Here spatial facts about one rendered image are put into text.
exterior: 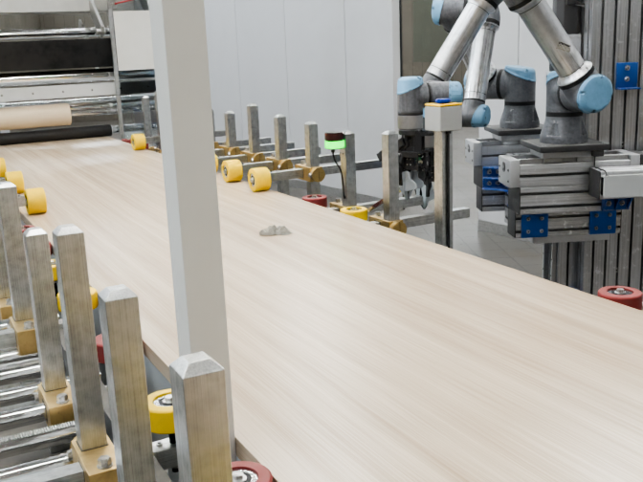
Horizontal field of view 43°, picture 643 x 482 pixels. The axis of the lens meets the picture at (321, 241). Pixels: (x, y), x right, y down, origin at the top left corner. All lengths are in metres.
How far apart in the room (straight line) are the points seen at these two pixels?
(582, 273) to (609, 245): 0.13
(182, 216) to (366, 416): 0.37
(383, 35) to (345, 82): 0.67
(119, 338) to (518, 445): 0.49
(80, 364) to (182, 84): 0.42
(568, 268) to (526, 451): 2.11
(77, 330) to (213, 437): 0.50
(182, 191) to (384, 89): 5.89
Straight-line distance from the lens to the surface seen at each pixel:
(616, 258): 3.12
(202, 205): 0.98
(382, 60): 6.82
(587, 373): 1.27
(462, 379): 1.23
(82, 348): 1.16
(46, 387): 1.49
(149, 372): 1.69
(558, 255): 3.09
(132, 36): 4.95
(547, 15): 2.57
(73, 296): 1.13
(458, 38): 2.60
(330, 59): 7.43
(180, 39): 0.95
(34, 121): 4.88
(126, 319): 0.89
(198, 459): 0.68
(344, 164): 2.61
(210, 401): 0.66
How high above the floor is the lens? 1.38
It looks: 14 degrees down
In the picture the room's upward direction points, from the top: 2 degrees counter-clockwise
